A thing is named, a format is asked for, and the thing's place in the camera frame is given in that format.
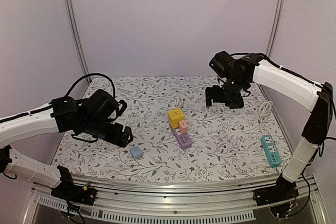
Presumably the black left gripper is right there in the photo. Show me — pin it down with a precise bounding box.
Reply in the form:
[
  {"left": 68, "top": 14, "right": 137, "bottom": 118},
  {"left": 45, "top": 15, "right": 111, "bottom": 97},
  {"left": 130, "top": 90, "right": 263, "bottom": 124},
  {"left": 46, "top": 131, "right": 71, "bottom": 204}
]
[{"left": 81, "top": 117, "right": 134, "bottom": 148}]

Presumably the blue plug adapter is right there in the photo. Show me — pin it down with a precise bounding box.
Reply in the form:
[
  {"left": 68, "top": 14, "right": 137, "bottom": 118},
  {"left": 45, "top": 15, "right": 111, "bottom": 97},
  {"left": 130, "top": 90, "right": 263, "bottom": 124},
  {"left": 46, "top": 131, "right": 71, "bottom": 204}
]
[{"left": 130, "top": 146, "right": 143, "bottom": 159}]

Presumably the white purple strip cable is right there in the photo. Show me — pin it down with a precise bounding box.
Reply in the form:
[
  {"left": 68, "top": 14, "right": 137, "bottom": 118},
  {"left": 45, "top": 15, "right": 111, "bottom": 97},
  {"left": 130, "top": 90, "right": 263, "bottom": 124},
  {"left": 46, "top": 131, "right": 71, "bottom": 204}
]
[{"left": 172, "top": 97, "right": 186, "bottom": 109}]

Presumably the yellow cube socket adapter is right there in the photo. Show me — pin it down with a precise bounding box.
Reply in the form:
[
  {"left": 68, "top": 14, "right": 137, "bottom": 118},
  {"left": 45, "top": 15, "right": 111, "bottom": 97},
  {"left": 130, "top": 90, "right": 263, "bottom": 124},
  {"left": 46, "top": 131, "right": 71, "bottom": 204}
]
[{"left": 167, "top": 108, "right": 185, "bottom": 129}]

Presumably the pink plug adapter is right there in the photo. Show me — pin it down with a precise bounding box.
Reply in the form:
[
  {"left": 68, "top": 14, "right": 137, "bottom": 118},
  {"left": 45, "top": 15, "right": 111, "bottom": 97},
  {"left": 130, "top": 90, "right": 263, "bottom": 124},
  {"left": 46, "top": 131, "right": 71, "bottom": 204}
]
[{"left": 178, "top": 120, "right": 188, "bottom": 134}]

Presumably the purple power strip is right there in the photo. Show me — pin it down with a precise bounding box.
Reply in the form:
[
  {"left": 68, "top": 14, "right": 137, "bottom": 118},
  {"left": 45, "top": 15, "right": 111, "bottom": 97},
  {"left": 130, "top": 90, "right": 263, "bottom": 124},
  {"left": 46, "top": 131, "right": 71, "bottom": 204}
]
[{"left": 170, "top": 128, "right": 193, "bottom": 150}]

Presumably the teal power strip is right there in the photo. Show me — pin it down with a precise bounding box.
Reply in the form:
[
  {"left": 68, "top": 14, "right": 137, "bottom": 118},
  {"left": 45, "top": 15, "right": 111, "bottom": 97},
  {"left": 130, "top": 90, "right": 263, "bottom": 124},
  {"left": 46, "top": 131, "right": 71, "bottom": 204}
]
[{"left": 260, "top": 135, "right": 282, "bottom": 168}]

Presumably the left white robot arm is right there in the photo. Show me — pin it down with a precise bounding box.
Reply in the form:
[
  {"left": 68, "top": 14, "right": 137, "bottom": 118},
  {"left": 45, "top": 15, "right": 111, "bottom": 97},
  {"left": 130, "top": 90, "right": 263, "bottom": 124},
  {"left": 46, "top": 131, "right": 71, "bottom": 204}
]
[{"left": 1, "top": 89, "right": 133, "bottom": 200}]

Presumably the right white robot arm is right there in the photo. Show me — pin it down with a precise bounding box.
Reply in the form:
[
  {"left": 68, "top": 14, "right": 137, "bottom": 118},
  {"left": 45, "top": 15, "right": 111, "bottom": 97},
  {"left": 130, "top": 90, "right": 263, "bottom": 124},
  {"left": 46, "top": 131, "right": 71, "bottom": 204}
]
[{"left": 205, "top": 51, "right": 335, "bottom": 201}]

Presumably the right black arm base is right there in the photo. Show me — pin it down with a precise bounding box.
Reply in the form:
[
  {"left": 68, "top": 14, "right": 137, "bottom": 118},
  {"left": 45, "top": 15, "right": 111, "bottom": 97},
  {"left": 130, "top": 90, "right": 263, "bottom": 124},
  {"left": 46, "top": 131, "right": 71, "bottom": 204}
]
[{"left": 253, "top": 174, "right": 299, "bottom": 206}]

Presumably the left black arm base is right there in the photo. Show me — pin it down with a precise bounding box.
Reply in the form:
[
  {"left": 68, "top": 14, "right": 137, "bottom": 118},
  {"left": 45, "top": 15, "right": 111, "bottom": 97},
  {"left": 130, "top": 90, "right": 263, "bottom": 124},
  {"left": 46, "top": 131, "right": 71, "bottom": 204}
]
[{"left": 51, "top": 166, "right": 97, "bottom": 206}]

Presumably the floral patterned table mat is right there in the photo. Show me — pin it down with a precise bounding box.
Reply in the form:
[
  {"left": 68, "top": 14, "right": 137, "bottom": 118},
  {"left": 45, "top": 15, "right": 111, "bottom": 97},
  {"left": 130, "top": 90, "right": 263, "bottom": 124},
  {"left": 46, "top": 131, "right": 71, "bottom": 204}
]
[{"left": 52, "top": 77, "right": 291, "bottom": 184}]

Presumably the aluminium front rail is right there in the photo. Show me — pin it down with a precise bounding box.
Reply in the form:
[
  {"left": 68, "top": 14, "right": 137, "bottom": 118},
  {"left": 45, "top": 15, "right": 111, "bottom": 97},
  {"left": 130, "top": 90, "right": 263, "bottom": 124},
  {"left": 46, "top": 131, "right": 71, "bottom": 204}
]
[{"left": 22, "top": 174, "right": 329, "bottom": 224}]

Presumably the right aluminium frame post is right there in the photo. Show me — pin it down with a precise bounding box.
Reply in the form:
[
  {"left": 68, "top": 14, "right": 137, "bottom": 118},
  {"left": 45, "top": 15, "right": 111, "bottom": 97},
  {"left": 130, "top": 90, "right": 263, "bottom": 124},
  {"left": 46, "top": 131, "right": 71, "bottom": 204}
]
[{"left": 266, "top": 0, "right": 285, "bottom": 57}]

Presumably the aluminium frame post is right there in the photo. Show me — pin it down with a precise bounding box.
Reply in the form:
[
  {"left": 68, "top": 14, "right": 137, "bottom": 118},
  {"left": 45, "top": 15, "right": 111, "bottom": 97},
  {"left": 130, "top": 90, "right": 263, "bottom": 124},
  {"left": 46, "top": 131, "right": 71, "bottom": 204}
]
[
  {"left": 64, "top": 0, "right": 89, "bottom": 75},
  {"left": 266, "top": 0, "right": 285, "bottom": 57}
]

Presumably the left aluminium frame post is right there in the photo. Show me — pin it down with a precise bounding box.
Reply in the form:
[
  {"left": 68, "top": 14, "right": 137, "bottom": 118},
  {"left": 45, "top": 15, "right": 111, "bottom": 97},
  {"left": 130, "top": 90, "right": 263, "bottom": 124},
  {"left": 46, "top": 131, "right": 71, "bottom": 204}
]
[{"left": 64, "top": 0, "right": 89, "bottom": 75}]

